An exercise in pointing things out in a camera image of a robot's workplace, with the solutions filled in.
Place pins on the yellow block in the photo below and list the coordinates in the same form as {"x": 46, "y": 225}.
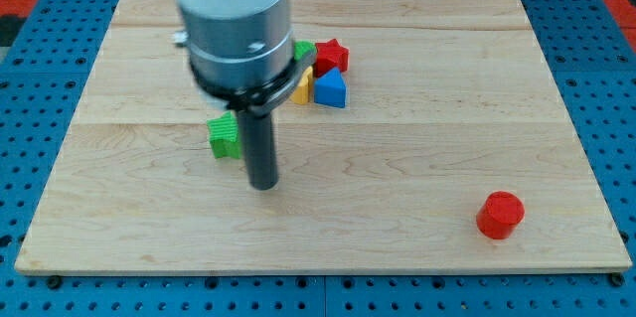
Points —
{"x": 302, "y": 93}

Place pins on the green block behind arm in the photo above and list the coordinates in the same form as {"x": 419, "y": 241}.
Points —
{"x": 302, "y": 48}

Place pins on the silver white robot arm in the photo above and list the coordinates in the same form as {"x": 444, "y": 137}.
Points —
{"x": 242, "y": 52}

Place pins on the wooden board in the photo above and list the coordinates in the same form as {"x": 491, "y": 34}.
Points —
{"x": 448, "y": 101}

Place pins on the green star block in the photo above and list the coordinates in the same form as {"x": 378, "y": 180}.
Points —
{"x": 224, "y": 136}

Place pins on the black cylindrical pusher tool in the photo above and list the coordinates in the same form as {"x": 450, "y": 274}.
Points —
{"x": 257, "y": 142}

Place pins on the red cylinder block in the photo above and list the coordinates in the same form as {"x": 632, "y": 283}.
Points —
{"x": 500, "y": 214}

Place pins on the red star block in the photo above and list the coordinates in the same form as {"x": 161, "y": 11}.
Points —
{"x": 330, "y": 55}

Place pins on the blue triangle block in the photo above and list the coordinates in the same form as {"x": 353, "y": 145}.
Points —
{"x": 330, "y": 89}

